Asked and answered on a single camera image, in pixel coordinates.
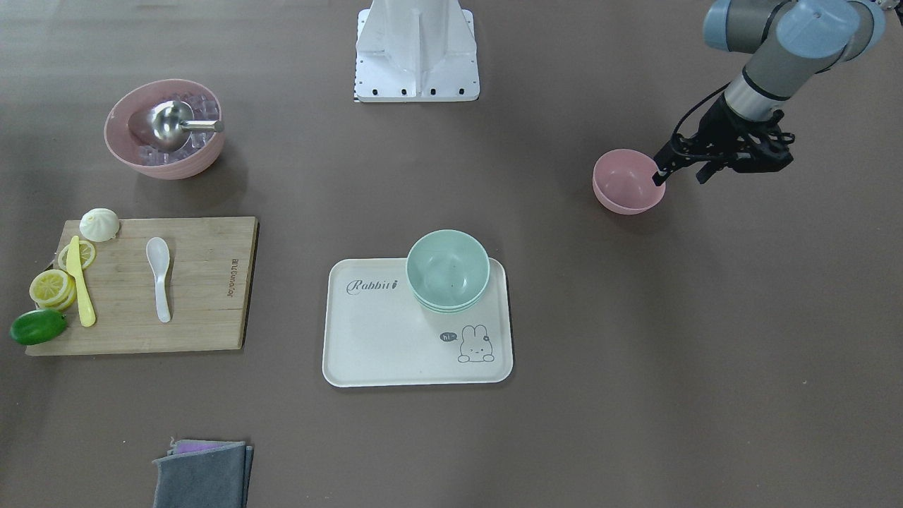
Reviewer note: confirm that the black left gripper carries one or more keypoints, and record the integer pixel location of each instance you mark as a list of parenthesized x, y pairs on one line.
[(717, 125)]

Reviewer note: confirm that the small pink bowl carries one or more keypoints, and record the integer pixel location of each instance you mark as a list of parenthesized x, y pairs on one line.
[(623, 182)]

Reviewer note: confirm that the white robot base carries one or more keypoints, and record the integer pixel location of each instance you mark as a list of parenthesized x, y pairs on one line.
[(416, 51)]

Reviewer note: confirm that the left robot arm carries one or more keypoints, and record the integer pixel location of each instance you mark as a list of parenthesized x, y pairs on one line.
[(788, 42)]

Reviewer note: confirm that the top green bowl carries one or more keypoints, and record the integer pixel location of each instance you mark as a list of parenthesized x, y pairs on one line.
[(448, 270)]

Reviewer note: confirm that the large pink bowl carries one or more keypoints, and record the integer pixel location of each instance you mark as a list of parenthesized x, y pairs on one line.
[(128, 149)]

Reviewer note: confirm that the white ceramic spoon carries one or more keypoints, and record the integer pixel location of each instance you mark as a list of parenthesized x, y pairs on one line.
[(158, 256)]

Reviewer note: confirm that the white rabbit tray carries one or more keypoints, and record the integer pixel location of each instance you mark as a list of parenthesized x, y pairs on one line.
[(377, 333)]

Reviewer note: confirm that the bamboo cutting board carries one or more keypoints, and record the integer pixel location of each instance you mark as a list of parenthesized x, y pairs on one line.
[(207, 287)]

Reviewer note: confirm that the metal scoop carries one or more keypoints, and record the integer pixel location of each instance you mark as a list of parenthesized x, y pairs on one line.
[(167, 126)]

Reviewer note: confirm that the grey folded cloth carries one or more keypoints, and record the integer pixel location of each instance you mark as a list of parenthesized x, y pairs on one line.
[(204, 473)]

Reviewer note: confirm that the yellow plastic knife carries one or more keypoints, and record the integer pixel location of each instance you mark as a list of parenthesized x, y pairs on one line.
[(86, 312)]

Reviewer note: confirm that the green lime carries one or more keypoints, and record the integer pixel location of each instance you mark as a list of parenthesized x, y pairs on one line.
[(38, 326)]

